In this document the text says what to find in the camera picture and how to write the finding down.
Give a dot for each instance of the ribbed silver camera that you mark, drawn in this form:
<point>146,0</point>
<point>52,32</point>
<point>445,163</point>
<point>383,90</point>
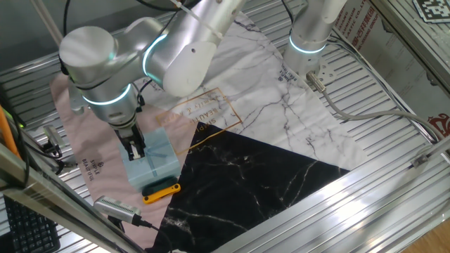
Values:
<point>116,208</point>

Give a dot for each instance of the black keyboard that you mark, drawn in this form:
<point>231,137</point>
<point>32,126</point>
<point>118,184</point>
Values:
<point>31,228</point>

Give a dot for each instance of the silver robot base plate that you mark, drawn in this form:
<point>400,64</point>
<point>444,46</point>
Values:
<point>327,72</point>

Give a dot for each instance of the light blue bow casing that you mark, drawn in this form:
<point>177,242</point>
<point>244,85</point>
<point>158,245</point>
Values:
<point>161,158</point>

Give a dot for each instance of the black white marker tag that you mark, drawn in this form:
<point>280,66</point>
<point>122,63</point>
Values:
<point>434,8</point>

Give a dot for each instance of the yellow and black tool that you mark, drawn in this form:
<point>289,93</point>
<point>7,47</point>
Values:
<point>161,196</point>

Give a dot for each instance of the light blue inner gift box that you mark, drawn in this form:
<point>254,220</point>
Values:
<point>151,178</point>

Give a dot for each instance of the marble pink black tablecloth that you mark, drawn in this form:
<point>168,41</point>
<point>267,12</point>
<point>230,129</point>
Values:
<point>263,88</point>

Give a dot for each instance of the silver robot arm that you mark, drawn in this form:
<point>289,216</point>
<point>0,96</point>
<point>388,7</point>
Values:
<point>91,49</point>

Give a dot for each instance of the orange tube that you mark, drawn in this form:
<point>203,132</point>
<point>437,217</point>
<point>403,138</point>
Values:
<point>7,133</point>

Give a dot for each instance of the small silver camera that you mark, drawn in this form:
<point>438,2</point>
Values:
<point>53,135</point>

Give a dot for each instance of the thin grey rod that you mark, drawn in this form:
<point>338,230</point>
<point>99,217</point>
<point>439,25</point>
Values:
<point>45,22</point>

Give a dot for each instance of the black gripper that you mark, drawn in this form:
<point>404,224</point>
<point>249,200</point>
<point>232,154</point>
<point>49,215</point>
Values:
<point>130,135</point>

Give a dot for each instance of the white panel with red print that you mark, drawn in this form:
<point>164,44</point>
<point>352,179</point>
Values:
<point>397,63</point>

